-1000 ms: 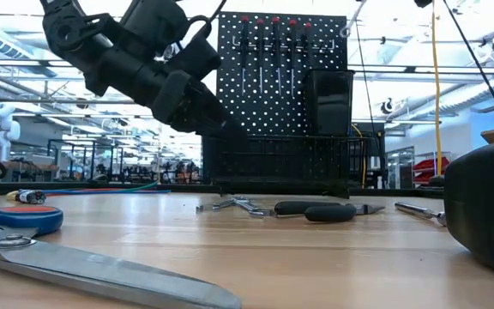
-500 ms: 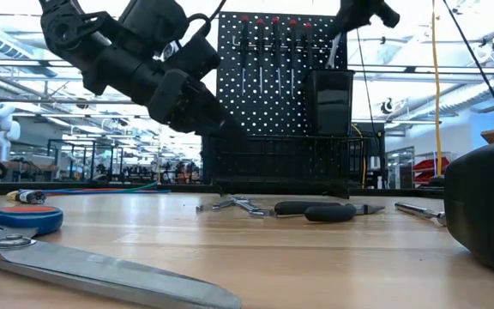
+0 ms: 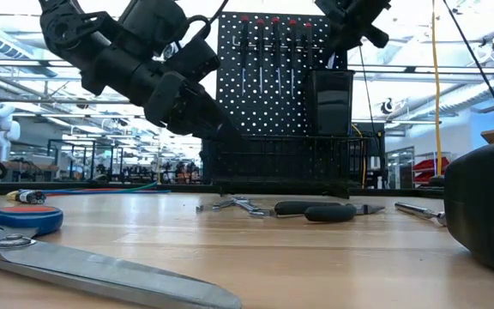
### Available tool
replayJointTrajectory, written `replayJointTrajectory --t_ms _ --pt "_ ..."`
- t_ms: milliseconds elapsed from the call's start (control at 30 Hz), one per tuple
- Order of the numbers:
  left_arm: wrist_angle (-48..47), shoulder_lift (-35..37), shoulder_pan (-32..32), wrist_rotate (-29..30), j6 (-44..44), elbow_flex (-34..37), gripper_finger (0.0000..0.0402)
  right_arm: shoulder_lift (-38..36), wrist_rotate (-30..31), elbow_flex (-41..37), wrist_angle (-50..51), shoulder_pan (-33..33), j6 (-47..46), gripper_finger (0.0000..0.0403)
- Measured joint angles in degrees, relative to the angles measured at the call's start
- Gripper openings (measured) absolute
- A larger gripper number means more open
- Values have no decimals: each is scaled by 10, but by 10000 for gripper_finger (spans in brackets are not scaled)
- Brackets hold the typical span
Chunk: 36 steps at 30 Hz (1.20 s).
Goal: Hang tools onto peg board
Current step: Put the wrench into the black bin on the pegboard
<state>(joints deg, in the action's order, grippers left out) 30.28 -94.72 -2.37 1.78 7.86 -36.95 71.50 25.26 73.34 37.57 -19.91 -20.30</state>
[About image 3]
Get silver nut driver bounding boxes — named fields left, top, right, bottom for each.
left=394, top=201, right=448, bottom=227

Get black metal peg board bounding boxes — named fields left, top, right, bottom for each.
left=215, top=11, right=333, bottom=190

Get red storage bins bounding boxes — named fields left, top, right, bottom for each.
left=413, top=156, right=452, bottom=185

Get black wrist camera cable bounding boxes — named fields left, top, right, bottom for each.
left=182, top=0, right=231, bottom=40

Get black wire basket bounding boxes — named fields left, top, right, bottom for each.
left=200, top=133, right=372, bottom=199

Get black rounded object right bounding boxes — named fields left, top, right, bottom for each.
left=443, top=139, right=494, bottom=279

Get glass door cabinet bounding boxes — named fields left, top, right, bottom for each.
left=386, top=146, right=415, bottom=190

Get coloured wire bundle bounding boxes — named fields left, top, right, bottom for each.
left=5, top=182, right=172, bottom=205

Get black aluminium table frame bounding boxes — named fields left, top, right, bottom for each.
left=0, top=182, right=445, bottom=199

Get black ceiling cord reel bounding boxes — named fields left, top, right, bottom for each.
left=379, top=97, right=398, bottom=116

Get long black hanging cable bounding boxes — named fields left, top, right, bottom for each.
left=442, top=0, right=494, bottom=141

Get yellow hanging cable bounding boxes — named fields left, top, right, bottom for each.
left=430, top=0, right=444, bottom=178

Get blue red handled scissors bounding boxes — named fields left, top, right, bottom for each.
left=0, top=204, right=243, bottom=309

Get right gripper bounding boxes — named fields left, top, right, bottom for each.
left=315, top=0, right=392, bottom=70

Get black plastic bin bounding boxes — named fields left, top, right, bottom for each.
left=306, top=68, right=356, bottom=137

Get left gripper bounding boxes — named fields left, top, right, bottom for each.
left=145, top=70, right=248, bottom=145

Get black handled pliers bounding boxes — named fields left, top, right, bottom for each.
left=274, top=200, right=386, bottom=224

